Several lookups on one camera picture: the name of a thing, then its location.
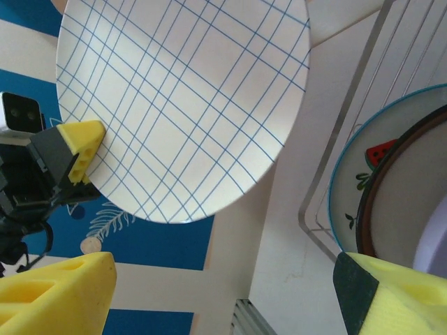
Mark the black brown rimmed plate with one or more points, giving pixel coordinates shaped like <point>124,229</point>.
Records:
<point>394,195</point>

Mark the aluminium side rail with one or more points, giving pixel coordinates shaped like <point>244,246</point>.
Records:
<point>253,317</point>

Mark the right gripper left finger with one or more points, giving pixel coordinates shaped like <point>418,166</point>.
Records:
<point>52,300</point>

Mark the purple plate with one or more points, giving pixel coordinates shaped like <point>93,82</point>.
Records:
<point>434,237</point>

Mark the white blue grid plate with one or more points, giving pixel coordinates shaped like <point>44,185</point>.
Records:
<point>181,104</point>

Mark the watermelon print plate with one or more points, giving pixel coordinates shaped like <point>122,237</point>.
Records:
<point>352,167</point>

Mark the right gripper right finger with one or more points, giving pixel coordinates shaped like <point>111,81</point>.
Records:
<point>401,303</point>

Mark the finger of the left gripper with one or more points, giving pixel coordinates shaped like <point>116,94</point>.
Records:
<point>70,146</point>
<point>78,193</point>

